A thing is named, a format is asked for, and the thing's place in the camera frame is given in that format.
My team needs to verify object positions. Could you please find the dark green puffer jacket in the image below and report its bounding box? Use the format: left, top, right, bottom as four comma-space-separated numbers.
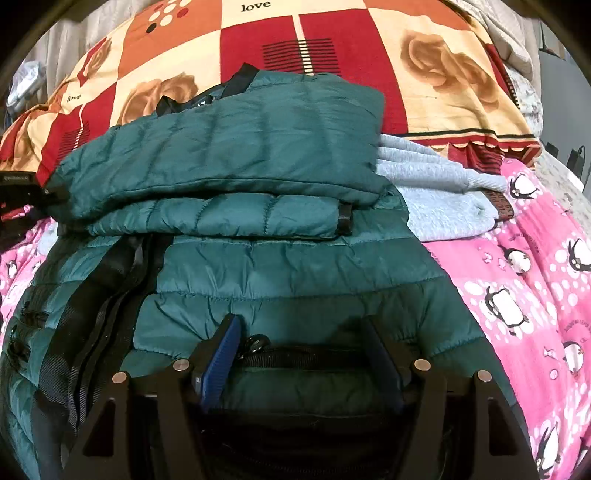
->
1, 66, 535, 479

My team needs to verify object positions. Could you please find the red orange rose blanket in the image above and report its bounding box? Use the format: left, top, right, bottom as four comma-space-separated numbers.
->
1, 1, 541, 180

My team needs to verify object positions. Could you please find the pink penguin bed sheet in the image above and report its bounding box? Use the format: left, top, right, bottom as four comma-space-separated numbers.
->
1, 154, 590, 479

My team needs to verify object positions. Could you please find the grey folded sweatshirt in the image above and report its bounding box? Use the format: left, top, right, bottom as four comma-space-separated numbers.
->
376, 134, 508, 242

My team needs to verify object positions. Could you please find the grey white patterned cloth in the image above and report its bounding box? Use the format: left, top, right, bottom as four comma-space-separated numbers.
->
454, 0, 590, 231

